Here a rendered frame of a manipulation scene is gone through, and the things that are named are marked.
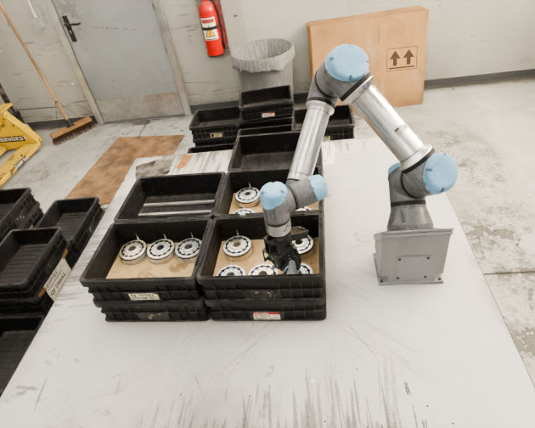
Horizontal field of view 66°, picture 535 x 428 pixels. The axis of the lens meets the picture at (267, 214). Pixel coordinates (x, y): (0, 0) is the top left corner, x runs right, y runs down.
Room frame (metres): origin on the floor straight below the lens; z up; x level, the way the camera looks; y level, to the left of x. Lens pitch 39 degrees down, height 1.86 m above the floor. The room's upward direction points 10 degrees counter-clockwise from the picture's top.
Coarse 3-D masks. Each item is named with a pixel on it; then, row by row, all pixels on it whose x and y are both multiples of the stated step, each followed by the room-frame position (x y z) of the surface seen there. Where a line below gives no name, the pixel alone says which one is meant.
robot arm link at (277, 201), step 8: (272, 184) 0.92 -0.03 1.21; (280, 184) 0.92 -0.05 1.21; (264, 192) 0.90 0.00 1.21; (272, 192) 0.89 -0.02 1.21; (280, 192) 0.88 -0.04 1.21; (288, 192) 0.91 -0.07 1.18; (264, 200) 0.88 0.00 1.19; (272, 200) 0.87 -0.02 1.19; (280, 200) 0.87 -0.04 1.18; (288, 200) 0.89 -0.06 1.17; (264, 208) 0.88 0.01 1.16; (272, 208) 0.87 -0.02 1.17; (280, 208) 0.87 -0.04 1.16; (288, 208) 0.88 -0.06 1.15; (264, 216) 0.89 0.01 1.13; (272, 216) 0.87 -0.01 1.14; (280, 216) 0.87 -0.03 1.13; (288, 216) 0.89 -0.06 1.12; (272, 224) 0.88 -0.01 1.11; (280, 224) 0.87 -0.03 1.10
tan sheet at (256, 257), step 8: (256, 240) 1.12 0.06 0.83; (256, 248) 1.08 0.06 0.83; (224, 256) 1.07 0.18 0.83; (256, 256) 1.04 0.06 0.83; (312, 256) 0.99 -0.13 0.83; (216, 264) 1.04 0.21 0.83; (224, 264) 1.03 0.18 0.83; (232, 264) 1.02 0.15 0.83; (240, 264) 1.02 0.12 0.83; (248, 264) 1.01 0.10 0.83; (256, 264) 1.00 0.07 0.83; (272, 264) 0.99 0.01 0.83; (312, 264) 0.96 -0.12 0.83; (216, 272) 1.00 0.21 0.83; (248, 272) 0.97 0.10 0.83; (280, 272) 0.95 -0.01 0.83
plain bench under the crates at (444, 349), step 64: (128, 192) 1.80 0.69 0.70; (384, 192) 1.43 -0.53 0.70; (448, 256) 0.99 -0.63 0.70; (64, 320) 1.02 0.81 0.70; (320, 320) 0.82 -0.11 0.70; (384, 320) 0.78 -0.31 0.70; (448, 320) 0.74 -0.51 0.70; (64, 384) 0.76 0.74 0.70; (128, 384) 0.71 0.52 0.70; (192, 384) 0.68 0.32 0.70; (256, 384) 0.64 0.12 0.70; (320, 384) 0.60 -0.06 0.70; (384, 384) 0.57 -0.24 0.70; (448, 384) 0.54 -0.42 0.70; (512, 384) 0.51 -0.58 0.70
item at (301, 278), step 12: (252, 216) 1.15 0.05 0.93; (300, 216) 1.10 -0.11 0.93; (312, 216) 1.09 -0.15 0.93; (204, 252) 1.00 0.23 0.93; (204, 276) 0.89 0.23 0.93; (216, 276) 0.88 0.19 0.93; (228, 276) 0.88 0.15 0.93; (240, 276) 0.87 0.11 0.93; (252, 276) 0.86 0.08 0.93; (264, 276) 0.85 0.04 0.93; (276, 276) 0.84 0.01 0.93; (288, 276) 0.83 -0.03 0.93; (300, 276) 0.82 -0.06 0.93; (312, 276) 0.82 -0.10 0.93
